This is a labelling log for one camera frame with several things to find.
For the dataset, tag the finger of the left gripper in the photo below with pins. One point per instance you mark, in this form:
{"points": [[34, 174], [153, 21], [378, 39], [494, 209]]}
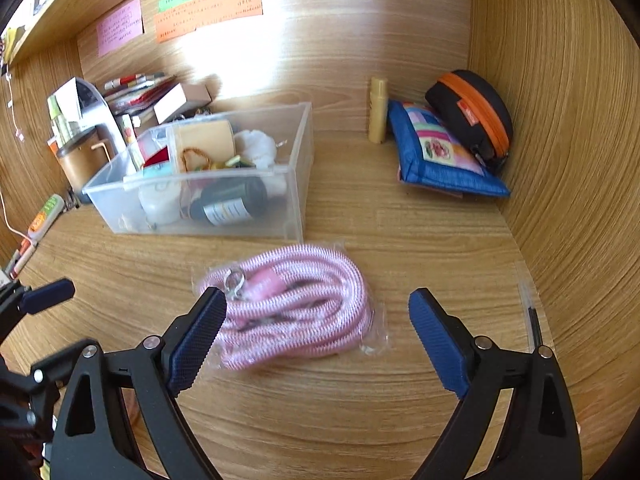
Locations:
{"points": [[47, 296], [57, 368]]}

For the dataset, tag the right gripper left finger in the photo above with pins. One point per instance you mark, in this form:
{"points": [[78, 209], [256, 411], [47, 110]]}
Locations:
{"points": [[94, 439]]}

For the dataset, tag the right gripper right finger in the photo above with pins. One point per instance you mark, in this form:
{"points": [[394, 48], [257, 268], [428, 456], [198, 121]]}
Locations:
{"points": [[539, 437]]}

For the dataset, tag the round white powder puff case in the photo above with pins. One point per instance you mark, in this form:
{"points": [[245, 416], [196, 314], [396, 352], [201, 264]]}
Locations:
{"points": [[161, 202]]}

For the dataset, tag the dark green glass bottle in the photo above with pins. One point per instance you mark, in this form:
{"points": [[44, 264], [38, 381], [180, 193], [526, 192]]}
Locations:
{"points": [[230, 201]]}

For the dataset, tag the yellow gourd charm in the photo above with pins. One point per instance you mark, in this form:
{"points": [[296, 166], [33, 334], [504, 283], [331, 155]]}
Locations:
{"points": [[194, 159]]}

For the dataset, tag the red velvet pouch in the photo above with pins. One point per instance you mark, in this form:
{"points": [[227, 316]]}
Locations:
{"points": [[159, 157]]}

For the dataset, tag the black pen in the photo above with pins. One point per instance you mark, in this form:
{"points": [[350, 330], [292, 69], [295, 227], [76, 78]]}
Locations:
{"points": [[531, 317]]}

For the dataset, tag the brown lidded mug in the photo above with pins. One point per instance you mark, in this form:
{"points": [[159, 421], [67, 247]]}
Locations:
{"points": [[82, 157]]}

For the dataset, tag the light blue sachet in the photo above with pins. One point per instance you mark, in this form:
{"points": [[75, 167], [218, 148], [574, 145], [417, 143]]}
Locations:
{"points": [[160, 170]]}

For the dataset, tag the white paper file holder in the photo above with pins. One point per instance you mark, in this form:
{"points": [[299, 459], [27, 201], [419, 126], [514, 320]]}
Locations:
{"points": [[78, 106]]}

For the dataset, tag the fruit print box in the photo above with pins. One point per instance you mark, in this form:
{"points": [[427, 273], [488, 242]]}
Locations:
{"points": [[130, 136]]}

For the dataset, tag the stack of books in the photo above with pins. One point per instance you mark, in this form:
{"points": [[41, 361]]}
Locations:
{"points": [[138, 98]]}

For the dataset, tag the red white marker pen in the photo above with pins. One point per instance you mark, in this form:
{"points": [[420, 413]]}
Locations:
{"points": [[124, 82]]}

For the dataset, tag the clear plastic storage bin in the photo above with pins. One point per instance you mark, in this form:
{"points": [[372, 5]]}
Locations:
{"points": [[114, 189]]}

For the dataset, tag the white cardboard box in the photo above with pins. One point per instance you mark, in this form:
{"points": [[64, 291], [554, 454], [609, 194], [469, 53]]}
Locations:
{"points": [[181, 99]]}

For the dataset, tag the pink sticky note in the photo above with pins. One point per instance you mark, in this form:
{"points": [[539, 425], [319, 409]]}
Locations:
{"points": [[120, 27]]}

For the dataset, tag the blue patchwork pencil case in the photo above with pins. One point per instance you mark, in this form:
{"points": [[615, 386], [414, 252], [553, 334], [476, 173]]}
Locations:
{"points": [[431, 157]]}

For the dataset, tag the black orange zip case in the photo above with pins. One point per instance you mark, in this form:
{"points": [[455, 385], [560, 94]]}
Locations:
{"points": [[475, 114]]}

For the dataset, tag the orange sticky note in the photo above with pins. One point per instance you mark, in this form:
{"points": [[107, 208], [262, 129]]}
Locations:
{"points": [[194, 14]]}

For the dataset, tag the yellow lotion tube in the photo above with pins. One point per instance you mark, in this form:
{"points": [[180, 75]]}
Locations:
{"points": [[378, 101]]}

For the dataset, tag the white drawstring pouch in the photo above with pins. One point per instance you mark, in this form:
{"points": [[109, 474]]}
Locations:
{"points": [[257, 147]]}

